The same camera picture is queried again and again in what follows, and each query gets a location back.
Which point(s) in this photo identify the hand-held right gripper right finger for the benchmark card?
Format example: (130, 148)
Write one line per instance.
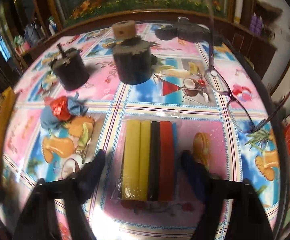
(192, 175)

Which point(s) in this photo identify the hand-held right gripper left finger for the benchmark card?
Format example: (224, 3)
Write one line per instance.
(92, 170)

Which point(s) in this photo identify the multicolour sponge pack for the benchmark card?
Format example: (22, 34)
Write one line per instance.
(147, 155)

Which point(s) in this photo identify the blue knit cloth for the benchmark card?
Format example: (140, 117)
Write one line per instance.
(49, 121)

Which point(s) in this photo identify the yellow tray box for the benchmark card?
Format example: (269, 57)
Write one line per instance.
(3, 120)

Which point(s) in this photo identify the fruit print tablecloth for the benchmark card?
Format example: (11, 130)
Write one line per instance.
(124, 100)

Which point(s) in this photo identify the black motor with blue label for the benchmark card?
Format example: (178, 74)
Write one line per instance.
(68, 70)

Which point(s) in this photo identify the black motor with wooden block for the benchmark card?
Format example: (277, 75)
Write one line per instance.
(132, 60)

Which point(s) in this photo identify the dark flat metal part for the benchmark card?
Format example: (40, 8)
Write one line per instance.
(185, 31)

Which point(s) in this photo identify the dark wooden cabinet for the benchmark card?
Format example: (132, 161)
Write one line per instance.
(257, 42)

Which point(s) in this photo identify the grey blue kettle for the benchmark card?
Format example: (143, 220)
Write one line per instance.
(32, 33)

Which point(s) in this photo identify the white spray bottle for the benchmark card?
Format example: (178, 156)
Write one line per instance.
(52, 26)

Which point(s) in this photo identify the window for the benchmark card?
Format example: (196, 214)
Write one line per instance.
(2, 45)

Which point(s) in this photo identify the purple bottle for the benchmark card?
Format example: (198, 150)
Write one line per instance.
(254, 22)
(260, 22)

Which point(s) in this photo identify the purple frame eyeglasses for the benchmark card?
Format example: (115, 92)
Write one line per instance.
(220, 82)

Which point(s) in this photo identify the white yellow striped post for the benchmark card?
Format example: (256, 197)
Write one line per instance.
(240, 0)

